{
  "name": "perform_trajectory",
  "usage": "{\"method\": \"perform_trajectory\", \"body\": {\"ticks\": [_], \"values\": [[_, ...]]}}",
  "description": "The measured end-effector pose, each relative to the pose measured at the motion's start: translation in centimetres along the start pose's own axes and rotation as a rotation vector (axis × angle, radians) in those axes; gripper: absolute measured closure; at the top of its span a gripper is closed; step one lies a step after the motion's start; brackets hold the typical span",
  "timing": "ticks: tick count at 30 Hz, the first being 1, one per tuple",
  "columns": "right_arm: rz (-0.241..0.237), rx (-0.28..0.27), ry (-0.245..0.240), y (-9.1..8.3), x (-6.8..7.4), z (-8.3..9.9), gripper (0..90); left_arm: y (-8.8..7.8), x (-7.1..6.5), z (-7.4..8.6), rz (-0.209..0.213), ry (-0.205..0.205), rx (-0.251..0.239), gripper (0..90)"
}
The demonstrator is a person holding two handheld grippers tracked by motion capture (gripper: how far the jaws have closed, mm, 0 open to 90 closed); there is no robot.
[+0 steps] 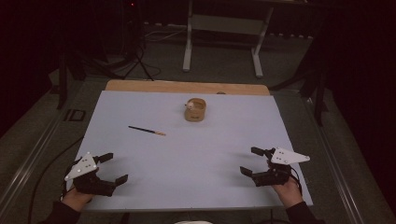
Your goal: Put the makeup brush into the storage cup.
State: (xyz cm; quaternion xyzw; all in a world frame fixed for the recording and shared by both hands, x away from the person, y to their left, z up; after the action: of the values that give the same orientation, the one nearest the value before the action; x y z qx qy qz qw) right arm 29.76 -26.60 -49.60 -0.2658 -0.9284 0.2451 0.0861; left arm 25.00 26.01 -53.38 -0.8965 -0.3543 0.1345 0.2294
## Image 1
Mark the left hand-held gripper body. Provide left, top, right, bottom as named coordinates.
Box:
left=64, top=151, right=117, bottom=198

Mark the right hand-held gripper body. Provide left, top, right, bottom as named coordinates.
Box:
left=252, top=147, right=311, bottom=188

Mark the black paintbrush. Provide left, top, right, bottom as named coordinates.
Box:
left=127, top=125, right=167, bottom=137

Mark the round wooden holder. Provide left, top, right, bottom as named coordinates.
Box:
left=183, top=97, right=207, bottom=122

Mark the person's left hand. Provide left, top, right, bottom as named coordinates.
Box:
left=61, top=187, right=95, bottom=213

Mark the person's right hand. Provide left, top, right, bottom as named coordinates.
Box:
left=272, top=176, right=304, bottom=209

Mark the black rectangular floor plate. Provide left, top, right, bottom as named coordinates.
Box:
left=64, top=108, right=87, bottom=122

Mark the white table sheet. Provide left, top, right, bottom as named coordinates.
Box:
left=66, top=90, right=314, bottom=213

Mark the black stand leg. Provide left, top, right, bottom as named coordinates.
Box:
left=313, top=69, right=330, bottom=127

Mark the black tripod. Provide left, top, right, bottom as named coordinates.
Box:
left=122, top=0, right=155, bottom=82

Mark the white metal stand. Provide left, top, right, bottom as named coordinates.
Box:
left=182, top=0, right=276, bottom=79

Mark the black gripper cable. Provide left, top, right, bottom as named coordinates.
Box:
left=289, top=166, right=304, bottom=195

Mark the black floor cable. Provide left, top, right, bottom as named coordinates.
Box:
left=27, top=135, right=85, bottom=224

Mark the metal floor rail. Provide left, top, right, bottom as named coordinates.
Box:
left=0, top=116, right=64, bottom=214
left=303, top=96, right=366, bottom=224

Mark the white floor cable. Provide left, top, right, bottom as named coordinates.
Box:
left=143, top=28, right=189, bottom=43

